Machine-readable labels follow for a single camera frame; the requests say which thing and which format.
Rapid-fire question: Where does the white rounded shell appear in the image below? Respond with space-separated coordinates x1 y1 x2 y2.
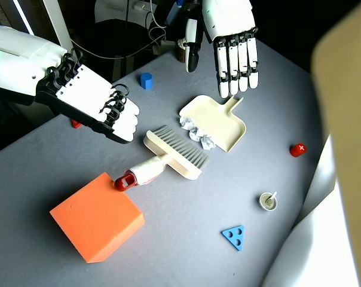
261 134 360 287

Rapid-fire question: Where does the white paper ball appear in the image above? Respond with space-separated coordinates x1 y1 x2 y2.
179 115 197 132
200 137 216 152
188 127 211 143

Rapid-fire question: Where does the white cable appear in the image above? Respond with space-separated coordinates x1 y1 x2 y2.
70 0 167 60

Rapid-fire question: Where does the blue triangle block with holes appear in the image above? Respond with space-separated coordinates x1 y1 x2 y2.
221 225 246 252

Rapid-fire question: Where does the blue hexagonal block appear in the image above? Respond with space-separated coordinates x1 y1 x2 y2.
140 72 154 90

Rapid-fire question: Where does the orange foam block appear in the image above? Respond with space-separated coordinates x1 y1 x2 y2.
49 172 145 264

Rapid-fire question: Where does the small white cup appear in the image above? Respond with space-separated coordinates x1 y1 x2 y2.
259 192 279 212

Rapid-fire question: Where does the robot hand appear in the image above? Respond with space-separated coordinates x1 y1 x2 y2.
0 23 141 145
183 0 259 99

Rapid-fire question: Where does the grey table cloth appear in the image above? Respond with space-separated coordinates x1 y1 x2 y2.
0 29 338 287

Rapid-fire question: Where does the white post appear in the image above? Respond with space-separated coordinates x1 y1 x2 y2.
42 0 74 52

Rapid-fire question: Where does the tan blurred board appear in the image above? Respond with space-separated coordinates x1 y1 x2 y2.
310 0 361 287

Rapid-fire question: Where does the red cylinder with white cross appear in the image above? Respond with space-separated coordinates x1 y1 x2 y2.
289 142 308 158

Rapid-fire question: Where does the toy cupcake with white frosting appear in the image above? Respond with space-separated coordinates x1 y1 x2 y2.
176 38 189 63

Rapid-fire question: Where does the cream plastic dustpan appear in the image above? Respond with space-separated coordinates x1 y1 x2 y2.
179 94 247 153

